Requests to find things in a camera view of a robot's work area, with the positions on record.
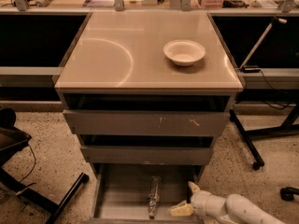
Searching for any white bowl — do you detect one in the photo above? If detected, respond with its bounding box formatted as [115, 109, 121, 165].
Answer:
[164, 40, 206, 66]

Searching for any black stand left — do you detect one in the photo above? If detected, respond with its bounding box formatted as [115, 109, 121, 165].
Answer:
[0, 108, 89, 224]

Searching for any grey bottom drawer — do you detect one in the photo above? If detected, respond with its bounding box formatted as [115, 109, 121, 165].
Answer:
[89, 164, 204, 224]

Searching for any grey middle drawer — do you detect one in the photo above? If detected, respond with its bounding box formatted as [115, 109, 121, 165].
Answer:
[80, 146, 213, 165]

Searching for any grey top drawer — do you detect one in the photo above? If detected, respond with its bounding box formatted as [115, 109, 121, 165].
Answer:
[64, 110, 229, 136]

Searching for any black cable on floor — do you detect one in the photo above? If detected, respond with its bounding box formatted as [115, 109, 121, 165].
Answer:
[17, 144, 37, 198]

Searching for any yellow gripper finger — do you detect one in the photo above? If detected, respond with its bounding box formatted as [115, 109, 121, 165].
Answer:
[168, 201, 193, 217]
[188, 181, 200, 194]

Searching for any clear plastic water bottle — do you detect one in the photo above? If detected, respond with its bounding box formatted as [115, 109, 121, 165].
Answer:
[148, 175, 162, 219]

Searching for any white rod with black tip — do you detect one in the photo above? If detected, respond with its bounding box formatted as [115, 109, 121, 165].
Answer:
[239, 17, 287, 70]

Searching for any black caster wheel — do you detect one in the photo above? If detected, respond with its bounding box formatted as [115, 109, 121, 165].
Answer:
[280, 187, 299, 202]

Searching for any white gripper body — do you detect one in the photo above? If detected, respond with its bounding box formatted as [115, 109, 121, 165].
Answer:
[191, 190, 228, 224]

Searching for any grey drawer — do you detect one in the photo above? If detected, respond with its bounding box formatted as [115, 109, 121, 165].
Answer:
[80, 146, 213, 165]
[89, 164, 204, 224]
[64, 110, 229, 136]

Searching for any grey drawer cabinet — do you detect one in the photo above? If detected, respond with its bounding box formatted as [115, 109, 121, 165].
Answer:
[54, 9, 244, 173]

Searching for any black wheeled stand right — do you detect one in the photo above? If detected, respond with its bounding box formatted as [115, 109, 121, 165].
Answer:
[229, 104, 299, 170]

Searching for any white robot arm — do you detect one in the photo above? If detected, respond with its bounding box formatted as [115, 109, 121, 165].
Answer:
[168, 181, 285, 224]

